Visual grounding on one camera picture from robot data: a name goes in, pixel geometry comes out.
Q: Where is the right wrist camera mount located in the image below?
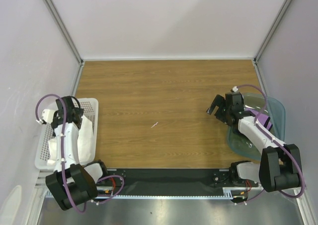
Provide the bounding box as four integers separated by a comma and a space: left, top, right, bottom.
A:
231, 86, 239, 93

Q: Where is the white towel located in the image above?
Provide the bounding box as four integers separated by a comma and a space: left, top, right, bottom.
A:
47, 115, 94, 166

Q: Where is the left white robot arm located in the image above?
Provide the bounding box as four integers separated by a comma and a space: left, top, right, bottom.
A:
45, 96, 109, 211

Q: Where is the aluminium frame rail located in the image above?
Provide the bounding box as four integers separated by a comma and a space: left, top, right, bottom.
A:
96, 175, 262, 201

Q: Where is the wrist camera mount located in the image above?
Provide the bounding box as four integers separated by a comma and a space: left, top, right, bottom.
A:
231, 86, 239, 93
37, 109, 55, 125

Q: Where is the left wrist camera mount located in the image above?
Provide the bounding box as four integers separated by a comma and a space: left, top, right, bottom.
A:
37, 109, 55, 125

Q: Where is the white plastic laundry basket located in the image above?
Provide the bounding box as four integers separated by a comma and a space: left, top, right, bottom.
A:
35, 98, 99, 170

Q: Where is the purple towel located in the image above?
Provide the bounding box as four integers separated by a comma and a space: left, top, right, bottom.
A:
245, 108, 273, 131

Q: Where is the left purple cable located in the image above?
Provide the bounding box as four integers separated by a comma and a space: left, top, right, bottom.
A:
35, 93, 125, 215

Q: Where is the clear blue plastic tray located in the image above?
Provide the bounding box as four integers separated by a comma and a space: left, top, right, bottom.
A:
227, 93, 285, 161

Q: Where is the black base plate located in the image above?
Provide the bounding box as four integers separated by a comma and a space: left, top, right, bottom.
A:
108, 168, 247, 197

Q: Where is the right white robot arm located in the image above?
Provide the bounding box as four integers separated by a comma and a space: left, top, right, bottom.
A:
207, 91, 305, 192

